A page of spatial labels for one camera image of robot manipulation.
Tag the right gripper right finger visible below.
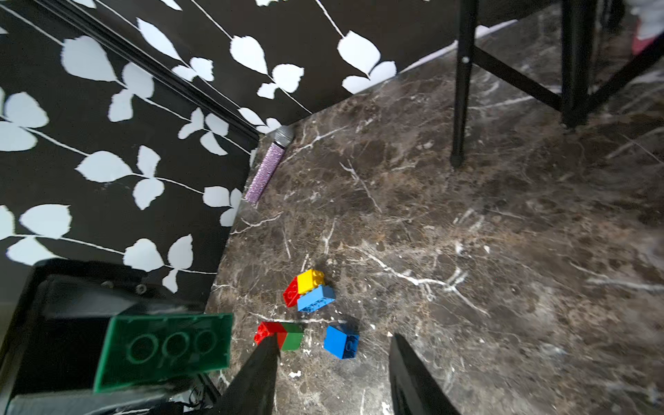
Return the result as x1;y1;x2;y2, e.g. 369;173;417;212
389;334;460;415

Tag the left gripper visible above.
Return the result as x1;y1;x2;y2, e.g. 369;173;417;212
1;259;221;414

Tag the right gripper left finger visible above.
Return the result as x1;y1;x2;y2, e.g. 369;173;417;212
209;336;280;415

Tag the orange-red square lego brick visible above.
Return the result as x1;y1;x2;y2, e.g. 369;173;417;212
254;322;288;348

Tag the bright green square lego brick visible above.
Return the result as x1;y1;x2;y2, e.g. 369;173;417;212
277;323;304;351

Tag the dark green long lego brick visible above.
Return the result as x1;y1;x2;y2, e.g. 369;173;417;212
93;313;233;394

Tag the blue square lego brick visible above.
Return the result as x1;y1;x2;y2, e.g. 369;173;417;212
323;325;360;360

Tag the red lego brick far left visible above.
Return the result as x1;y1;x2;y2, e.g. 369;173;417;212
283;277;301;308

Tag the light blue long lego brick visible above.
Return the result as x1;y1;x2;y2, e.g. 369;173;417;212
297;285;335;313

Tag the yellow lego brick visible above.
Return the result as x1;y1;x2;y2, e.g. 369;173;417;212
297;269;324;295

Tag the purple glitter microphone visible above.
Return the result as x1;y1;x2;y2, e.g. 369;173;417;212
245;126;295;206

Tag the black perforated music stand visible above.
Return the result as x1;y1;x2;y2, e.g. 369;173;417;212
450;1;663;168

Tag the pink object behind stand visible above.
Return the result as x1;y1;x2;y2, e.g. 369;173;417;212
624;0;664;56

